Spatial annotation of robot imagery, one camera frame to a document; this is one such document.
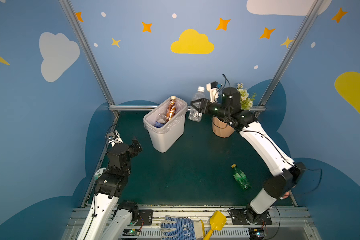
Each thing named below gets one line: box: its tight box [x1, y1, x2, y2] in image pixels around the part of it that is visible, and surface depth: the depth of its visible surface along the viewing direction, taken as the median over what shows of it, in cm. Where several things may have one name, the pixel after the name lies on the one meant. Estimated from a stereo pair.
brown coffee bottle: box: [165, 95, 177, 123], surface depth 93 cm
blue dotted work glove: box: [160, 215, 205, 240], surface depth 72 cm
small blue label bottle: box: [154, 112, 168, 128], surface depth 92 cm
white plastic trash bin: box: [143, 99, 188, 153], surface depth 87 cm
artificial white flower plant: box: [237, 82, 257, 111], surface depth 93 cm
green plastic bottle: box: [231, 163, 252, 190], surface depth 87 cm
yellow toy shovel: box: [203, 210, 227, 240], surface depth 74 cm
